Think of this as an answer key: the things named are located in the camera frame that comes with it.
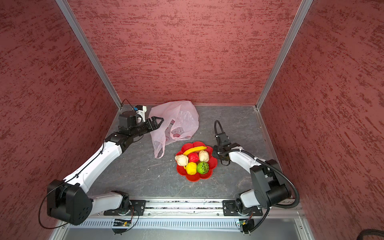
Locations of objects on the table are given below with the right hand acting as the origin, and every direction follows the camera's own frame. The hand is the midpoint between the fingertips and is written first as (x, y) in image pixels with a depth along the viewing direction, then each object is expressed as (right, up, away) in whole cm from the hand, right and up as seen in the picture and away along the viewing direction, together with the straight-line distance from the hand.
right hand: (214, 156), depth 91 cm
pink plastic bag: (-22, +22, +10) cm, 32 cm away
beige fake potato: (-6, +1, -3) cm, 7 cm away
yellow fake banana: (-10, +5, 0) cm, 11 cm away
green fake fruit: (-7, -4, -9) cm, 12 cm away
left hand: (-31, +21, -10) cm, 39 cm away
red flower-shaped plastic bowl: (-1, -3, -2) cm, 4 cm away
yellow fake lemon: (-14, -4, -8) cm, 16 cm away
